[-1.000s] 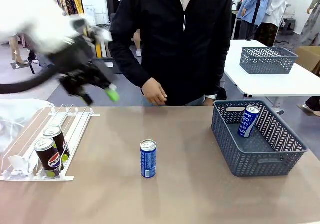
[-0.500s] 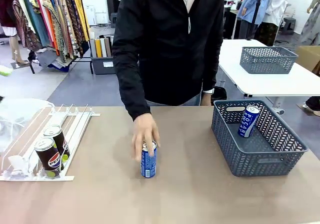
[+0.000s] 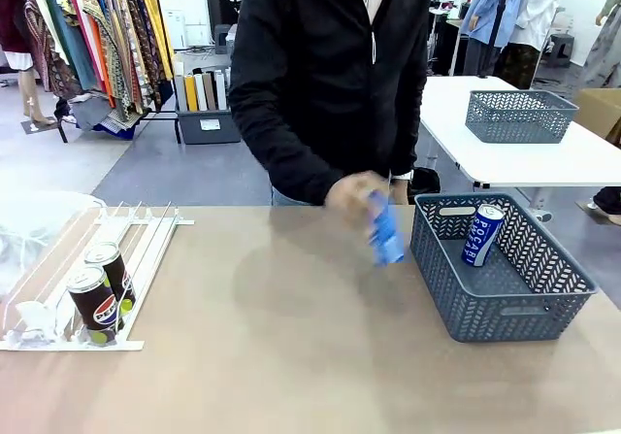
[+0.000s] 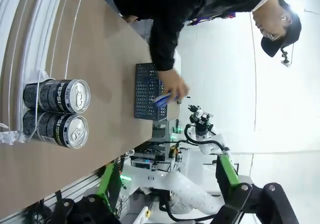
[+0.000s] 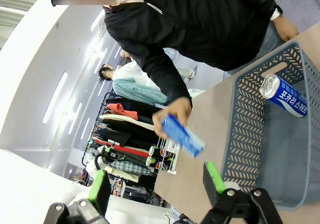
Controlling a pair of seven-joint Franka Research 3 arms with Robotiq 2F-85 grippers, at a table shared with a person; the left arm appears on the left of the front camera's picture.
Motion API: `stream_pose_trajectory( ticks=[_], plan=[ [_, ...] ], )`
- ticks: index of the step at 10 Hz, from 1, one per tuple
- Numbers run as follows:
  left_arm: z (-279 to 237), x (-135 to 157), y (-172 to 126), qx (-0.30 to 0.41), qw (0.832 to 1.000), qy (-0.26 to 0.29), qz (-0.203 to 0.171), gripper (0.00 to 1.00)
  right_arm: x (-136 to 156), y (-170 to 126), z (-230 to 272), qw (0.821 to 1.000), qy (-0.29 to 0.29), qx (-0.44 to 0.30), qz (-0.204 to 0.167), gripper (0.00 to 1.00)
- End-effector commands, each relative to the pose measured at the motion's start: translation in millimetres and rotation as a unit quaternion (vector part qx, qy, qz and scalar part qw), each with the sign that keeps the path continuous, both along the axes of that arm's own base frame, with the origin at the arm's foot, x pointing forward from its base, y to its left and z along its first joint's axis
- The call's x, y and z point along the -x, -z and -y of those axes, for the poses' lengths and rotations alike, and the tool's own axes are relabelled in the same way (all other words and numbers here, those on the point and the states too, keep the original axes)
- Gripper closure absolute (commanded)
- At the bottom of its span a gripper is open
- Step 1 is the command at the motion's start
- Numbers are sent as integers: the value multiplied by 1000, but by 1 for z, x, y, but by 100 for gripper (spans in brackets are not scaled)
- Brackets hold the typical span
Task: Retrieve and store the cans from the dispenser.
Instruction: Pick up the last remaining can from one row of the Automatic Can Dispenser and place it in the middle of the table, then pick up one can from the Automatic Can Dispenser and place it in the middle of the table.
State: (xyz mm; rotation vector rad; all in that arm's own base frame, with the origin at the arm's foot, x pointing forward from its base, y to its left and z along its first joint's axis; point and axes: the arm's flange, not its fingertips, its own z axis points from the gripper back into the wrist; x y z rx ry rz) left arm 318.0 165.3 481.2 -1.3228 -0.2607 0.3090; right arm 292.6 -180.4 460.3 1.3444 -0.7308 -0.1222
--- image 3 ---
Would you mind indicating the brown board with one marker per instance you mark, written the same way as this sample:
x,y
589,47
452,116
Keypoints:
x,y
209,93

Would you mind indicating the white board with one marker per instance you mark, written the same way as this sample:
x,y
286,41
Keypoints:
x,y
200,93
221,90

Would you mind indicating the bystander's leg and shoe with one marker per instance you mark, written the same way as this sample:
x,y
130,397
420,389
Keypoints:
x,y
609,201

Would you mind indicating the grey board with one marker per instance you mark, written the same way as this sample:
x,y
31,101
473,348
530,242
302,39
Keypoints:
x,y
180,94

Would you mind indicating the person's left forearm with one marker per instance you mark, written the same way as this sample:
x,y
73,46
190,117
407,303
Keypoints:
x,y
405,147

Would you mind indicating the blue Pocari Sweat can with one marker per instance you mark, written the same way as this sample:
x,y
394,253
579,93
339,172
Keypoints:
x,y
385,232
480,235

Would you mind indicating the person in black jacket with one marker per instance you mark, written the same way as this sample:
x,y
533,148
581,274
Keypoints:
x,y
315,65

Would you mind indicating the grey storage bin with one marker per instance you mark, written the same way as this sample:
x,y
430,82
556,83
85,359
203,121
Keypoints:
x,y
208,125

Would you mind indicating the white table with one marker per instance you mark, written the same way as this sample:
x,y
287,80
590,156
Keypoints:
x,y
509,159

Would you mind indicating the yellow hanging garment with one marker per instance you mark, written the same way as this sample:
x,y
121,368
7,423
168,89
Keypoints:
x,y
157,26

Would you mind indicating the person's left hand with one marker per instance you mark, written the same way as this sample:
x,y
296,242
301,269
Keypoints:
x,y
401,193

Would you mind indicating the orange hanging garment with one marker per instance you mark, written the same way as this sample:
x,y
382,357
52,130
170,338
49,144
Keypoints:
x,y
99,65

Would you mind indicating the brown patterned shawl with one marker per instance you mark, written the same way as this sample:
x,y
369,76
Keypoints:
x,y
48,55

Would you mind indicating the black pole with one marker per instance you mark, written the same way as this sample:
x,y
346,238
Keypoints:
x,y
500,7

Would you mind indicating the mannequin in maroon dress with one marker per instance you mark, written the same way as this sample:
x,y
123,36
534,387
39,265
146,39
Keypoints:
x,y
12,11

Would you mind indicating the mannequin in grey dress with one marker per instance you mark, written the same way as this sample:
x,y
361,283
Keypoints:
x,y
604,50

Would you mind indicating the person's right hand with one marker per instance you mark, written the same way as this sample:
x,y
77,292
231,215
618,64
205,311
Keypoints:
x,y
349,196

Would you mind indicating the black Pepsi can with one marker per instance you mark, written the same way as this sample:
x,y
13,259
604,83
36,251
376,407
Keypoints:
x,y
94,303
114,269

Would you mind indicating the mannequin in white shirt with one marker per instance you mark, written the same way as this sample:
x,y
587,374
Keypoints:
x,y
538,16

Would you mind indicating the white can dispenser rack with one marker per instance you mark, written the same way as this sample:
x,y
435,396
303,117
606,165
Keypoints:
x,y
140,278

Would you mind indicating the white cabinet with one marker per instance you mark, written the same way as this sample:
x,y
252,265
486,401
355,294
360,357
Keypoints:
x,y
186,31

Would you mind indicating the grey plastic stool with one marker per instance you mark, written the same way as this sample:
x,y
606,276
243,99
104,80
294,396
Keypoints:
x,y
563,48

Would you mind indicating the black clothes rack frame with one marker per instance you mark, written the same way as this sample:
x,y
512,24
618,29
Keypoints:
x,y
160,119

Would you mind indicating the yellow board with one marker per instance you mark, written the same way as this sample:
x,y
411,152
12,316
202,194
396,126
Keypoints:
x,y
191,95

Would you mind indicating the white plastic bag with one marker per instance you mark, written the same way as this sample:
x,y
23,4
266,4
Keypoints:
x,y
34,220

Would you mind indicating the grey cloth pile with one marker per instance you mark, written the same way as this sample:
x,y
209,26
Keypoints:
x,y
92,113

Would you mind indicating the brown cardboard box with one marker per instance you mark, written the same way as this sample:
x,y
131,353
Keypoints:
x,y
599,111

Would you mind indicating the mannequin in blue shirt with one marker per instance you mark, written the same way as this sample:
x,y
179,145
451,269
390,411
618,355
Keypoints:
x,y
490,11

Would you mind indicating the green yellow patterned garment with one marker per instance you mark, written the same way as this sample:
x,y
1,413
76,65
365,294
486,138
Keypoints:
x,y
116,70

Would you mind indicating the teal hanging garment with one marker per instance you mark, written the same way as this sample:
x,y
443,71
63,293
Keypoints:
x,y
68,41

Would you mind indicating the person's right forearm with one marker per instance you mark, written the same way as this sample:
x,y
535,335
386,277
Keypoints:
x,y
291,172

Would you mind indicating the dark patterned hanging garment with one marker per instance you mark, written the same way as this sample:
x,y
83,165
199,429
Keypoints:
x,y
140,31

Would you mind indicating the grey plastic woven basket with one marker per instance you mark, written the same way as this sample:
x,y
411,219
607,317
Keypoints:
x,y
514,118
490,303

